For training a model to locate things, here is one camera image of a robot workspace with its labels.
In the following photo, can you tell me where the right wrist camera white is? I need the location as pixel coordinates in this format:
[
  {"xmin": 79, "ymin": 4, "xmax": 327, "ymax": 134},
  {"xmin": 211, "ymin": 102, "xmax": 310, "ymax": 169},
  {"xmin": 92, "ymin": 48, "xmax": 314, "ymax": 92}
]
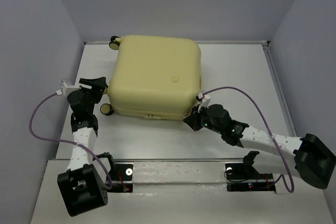
[{"xmin": 196, "ymin": 92, "xmax": 211, "ymax": 113}]

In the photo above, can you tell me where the yellow hard-shell suitcase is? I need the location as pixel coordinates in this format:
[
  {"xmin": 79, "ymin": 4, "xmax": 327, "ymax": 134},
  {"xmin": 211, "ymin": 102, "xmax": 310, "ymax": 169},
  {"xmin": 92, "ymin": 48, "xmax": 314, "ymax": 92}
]
[{"xmin": 100, "ymin": 35, "xmax": 202, "ymax": 121}]

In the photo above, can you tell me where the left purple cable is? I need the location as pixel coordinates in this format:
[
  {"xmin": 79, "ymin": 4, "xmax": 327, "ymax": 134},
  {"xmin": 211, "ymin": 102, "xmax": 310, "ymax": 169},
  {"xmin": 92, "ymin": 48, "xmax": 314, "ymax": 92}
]
[{"xmin": 28, "ymin": 91, "xmax": 127, "ymax": 190}]

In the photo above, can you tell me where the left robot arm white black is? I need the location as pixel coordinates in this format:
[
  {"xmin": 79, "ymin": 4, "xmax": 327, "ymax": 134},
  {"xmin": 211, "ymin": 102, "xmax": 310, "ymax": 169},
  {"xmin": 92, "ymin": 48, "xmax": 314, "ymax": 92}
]
[{"xmin": 57, "ymin": 77, "xmax": 116, "ymax": 217}]

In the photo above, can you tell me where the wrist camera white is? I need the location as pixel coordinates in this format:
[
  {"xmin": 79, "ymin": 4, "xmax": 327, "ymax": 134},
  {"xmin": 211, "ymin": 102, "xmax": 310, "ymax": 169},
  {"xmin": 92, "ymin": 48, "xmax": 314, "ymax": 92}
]
[
  {"xmin": 56, "ymin": 79, "xmax": 80, "ymax": 97},
  {"xmin": 196, "ymin": 92, "xmax": 211, "ymax": 113}
]

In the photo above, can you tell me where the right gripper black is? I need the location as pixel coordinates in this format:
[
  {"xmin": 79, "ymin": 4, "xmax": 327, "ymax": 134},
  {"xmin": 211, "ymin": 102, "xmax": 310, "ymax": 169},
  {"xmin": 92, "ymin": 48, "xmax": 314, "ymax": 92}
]
[{"xmin": 182, "ymin": 104, "xmax": 223, "ymax": 135}]

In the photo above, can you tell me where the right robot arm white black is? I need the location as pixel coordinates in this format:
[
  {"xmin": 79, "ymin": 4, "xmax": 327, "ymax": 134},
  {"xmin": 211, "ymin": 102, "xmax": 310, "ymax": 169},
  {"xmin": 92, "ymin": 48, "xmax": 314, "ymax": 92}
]
[{"xmin": 183, "ymin": 104, "xmax": 335, "ymax": 189}]

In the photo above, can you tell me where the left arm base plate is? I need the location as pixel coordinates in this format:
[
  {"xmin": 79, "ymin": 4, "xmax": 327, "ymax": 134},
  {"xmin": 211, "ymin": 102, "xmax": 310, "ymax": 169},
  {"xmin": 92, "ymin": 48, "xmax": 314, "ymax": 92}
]
[{"xmin": 108, "ymin": 162, "xmax": 134, "ymax": 193}]

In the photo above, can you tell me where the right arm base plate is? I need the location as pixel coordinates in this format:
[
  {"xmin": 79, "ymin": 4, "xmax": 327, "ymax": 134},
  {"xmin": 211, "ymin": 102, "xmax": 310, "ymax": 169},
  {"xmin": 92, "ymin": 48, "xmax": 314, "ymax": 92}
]
[{"xmin": 224, "ymin": 163, "xmax": 276, "ymax": 192}]

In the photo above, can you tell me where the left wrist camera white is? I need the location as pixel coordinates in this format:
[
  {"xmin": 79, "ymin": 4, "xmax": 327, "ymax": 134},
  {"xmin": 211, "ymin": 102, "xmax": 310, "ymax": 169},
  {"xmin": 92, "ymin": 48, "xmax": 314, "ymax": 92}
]
[{"xmin": 56, "ymin": 79, "xmax": 80, "ymax": 97}]

